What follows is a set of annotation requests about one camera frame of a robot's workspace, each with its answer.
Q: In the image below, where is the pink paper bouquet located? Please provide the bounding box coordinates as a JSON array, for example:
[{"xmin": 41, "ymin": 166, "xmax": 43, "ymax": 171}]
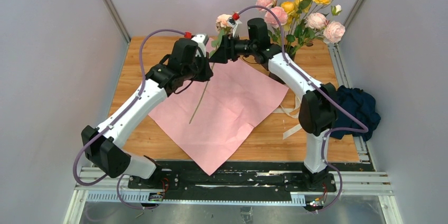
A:
[{"xmin": 148, "ymin": 60, "xmax": 289, "ymax": 175}]

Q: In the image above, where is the light pink rose stem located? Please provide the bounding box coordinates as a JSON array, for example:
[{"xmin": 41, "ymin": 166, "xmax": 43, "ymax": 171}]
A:
[{"xmin": 291, "ymin": 5, "xmax": 346, "ymax": 54}]

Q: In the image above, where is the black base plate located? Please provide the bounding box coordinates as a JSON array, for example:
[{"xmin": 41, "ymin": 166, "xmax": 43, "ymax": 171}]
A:
[{"xmin": 127, "ymin": 160, "xmax": 373, "ymax": 205}]

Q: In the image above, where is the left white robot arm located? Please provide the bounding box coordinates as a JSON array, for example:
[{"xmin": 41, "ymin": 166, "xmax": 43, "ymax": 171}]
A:
[{"xmin": 81, "ymin": 33, "xmax": 213, "ymax": 189}]

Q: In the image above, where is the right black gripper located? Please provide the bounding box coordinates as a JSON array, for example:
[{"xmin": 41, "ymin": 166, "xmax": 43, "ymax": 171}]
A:
[{"xmin": 209, "ymin": 33, "xmax": 257, "ymax": 64}]

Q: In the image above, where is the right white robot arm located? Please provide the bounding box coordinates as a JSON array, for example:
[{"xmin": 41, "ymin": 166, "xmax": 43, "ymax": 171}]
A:
[{"xmin": 211, "ymin": 16, "xmax": 337, "ymax": 191}]

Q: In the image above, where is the dark blue cloth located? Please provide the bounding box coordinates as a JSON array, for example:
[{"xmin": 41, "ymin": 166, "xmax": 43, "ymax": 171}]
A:
[{"xmin": 330, "ymin": 86, "xmax": 381, "ymax": 142}]

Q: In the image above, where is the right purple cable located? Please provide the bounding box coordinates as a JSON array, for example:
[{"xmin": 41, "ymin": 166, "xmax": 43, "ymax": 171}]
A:
[{"xmin": 236, "ymin": 5, "xmax": 370, "ymax": 212}]

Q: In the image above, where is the black cylindrical vase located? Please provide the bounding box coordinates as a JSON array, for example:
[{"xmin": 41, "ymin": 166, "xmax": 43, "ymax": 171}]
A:
[{"xmin": 268, "ymin": 49, "xmax": 299, "ymax": 86}]

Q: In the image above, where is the aluminium frame rail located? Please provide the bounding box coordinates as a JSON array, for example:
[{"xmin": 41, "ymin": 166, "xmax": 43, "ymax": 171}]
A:
[{"xmin": 64, "ymin": 169, "xmax": 403, "ymax": 223}]

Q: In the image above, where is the yellow rose stem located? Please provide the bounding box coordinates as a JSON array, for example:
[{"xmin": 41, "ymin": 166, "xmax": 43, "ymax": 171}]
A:
[{"xmin": 281, "ymin": 0, "xmax": 346, "ymax": 55}]

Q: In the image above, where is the purple cable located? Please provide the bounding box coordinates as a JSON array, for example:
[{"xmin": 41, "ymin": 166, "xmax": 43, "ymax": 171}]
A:
[
  {"xmin": 72, "ymin": 29, "xmax": 188, "ymax": 210},
  {"xmin": 236, "ymin": 5, "xmax": 370, "ymax": 212}
]

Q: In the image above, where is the pale pink rose stem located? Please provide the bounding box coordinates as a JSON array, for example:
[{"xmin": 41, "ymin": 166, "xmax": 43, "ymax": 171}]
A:
[{"xmin": 188, "ymin": 14, "xmax": 233, "ymax": 124}]

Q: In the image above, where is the cream printed ribbon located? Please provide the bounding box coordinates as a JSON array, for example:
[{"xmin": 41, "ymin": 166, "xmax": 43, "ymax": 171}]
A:
[{"xmin": 272, "ymin": 96, "xmax": 302, "ymax": 140}]

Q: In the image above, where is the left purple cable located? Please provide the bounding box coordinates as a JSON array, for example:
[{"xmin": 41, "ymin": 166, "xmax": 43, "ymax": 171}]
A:
[{"xmin": 72, "ymin": 29, "xmax": 188, "ymax": 210}]

